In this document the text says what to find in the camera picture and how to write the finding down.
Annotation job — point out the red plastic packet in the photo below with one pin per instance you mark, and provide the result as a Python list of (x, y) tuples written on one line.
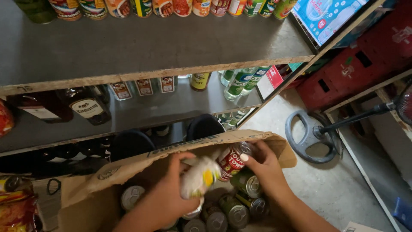
[(5, 117)]

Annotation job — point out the row of colourful food cans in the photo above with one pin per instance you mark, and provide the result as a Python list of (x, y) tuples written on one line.
[(161, 7)]

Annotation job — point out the blue plastic container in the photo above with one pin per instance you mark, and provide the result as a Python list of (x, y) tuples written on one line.
[(404, 212)]

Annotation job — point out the brown cardboard box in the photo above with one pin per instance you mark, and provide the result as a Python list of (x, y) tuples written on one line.
[(128, 167)]

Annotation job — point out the person's left hand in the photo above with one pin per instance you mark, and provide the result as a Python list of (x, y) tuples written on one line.
[(165, 193)]

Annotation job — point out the heap of red snack packets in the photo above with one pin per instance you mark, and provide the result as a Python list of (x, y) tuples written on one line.
[(16, 206)]

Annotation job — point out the clear bottle green label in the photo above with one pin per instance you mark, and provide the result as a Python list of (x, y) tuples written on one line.
[(239, 83), (227, 76), (256, 80)]

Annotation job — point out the red card sign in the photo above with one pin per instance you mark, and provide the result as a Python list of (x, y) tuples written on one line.
[(274, 76)]

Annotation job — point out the dark liquor bottle oval label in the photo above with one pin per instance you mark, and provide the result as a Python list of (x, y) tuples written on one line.
[(87, 106)]

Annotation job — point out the person's knee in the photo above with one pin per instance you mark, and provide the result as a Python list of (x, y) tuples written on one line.
[(204, 127), (132, 145)]

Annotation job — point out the grey standing fan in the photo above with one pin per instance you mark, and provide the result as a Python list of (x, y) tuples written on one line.
[(322, 135)]

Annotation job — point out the person's right knee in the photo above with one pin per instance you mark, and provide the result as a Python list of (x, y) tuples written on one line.
[(204, 127)]

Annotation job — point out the white wooden rack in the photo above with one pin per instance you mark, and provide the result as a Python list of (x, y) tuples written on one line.
[(373, 138)]

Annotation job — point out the brown bottle yellow label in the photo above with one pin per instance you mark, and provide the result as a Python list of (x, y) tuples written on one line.
[(199, 81)]

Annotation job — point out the person's right hand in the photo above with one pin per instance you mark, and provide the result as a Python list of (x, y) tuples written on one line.
[(268, 174)]

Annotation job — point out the red label tin can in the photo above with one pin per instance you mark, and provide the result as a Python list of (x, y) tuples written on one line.
[(230, 162)]

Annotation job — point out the stack of red crates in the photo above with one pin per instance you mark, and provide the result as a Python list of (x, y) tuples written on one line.
[(357, 61)]

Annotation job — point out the blue pack of water bottles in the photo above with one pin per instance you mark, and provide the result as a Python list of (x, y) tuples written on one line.
[(325, 17)]

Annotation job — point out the row of dark bottles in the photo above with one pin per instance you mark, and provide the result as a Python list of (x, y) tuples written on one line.
[(77, 151)]

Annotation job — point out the dark liquor bottle white label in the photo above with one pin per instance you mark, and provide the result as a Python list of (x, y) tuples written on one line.
[(41, 108)]

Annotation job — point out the person's left knee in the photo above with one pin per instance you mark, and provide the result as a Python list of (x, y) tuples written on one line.
[(132, 145)]

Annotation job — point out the grey wooden shelf unit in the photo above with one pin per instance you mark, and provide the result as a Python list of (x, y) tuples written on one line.
[(144, 42)]

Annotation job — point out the heap of green tin cans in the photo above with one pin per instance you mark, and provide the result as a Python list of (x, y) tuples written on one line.
[(238, 209)]

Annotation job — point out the white yellow label tin can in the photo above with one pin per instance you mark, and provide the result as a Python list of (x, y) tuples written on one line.
[(199, 179)]

